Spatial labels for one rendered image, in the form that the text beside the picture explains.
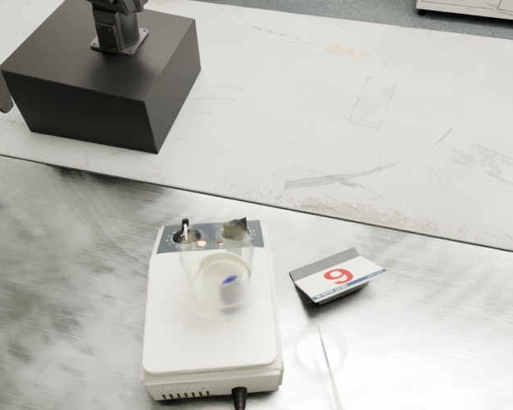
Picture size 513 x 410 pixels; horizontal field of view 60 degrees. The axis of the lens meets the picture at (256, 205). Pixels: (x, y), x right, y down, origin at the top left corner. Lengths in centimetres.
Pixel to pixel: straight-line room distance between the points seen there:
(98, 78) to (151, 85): 7
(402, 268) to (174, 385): 30
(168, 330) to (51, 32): 49
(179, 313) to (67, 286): 19
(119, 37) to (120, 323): 38
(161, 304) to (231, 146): 31
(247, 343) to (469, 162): 44
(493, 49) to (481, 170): 31
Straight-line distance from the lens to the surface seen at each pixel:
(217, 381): 44
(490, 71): 91
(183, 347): 42
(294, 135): 69
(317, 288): 51
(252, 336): 42
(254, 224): 54
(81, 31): 76
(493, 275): 61
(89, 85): 65
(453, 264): 60
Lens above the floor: 138
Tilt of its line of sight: 53 degrees down
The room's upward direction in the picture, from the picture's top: straight up
